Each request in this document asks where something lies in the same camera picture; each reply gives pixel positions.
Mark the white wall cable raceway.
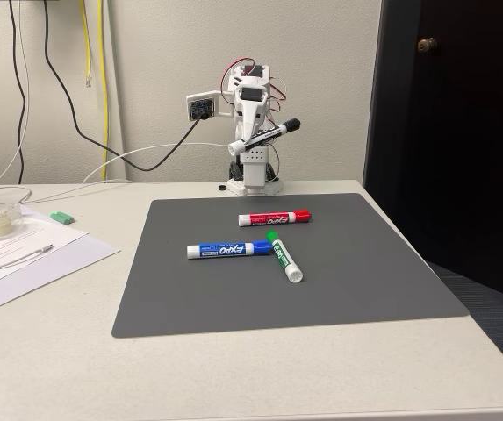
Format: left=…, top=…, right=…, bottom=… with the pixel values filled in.
left=99, top=0, right=128, bottom=182

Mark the white gripper camera box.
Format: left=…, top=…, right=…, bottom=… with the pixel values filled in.
left=184, top=89, right=234, bottom=123

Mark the white cable with plug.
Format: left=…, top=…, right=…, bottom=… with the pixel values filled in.
left=0, top=244, right=54, bottom=275

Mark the thick white cable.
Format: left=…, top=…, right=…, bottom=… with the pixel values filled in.
left=26, top=141, right=231, bottom=205

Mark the short yellow cable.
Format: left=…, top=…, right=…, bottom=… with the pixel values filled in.
left=78, top=0, right=92, bottom=89

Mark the black Expo marker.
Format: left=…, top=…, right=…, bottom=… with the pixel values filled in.
left=227, top=117, right=301, bottom=156

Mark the thin black hanging cable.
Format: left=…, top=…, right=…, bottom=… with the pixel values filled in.
left=7, top=0, right=28, bottom=185

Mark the blank pale paper sheet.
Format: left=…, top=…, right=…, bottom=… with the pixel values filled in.
left=0, top=235, right=122, bottom=316

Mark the grey rubber mat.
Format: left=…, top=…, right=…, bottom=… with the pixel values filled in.
left=111, top=192, right=471, bottom=339

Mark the green Expo marker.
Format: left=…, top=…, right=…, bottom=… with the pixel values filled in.
left=265, top=231, right=305, bottom=285

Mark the white printed paper sheet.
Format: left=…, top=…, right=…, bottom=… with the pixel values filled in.
left=0, top=203, right=90, bottom=296

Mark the red Expo marker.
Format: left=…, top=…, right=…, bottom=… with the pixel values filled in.
left=238, top=209, right=313, bottom=228

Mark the thick black camera cable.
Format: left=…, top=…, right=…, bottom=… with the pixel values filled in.
left=42, top=0, right=203, bottom=173

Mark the long yellow cable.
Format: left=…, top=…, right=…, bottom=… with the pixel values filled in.
left=96, top=0, right=110, bottom=182

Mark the dark door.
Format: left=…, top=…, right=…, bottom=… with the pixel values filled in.
left=363, top=0, right=503, bottom=306

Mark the blue Expo marker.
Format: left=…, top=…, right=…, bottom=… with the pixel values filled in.
left=186, top=239, right=273, bottom=260

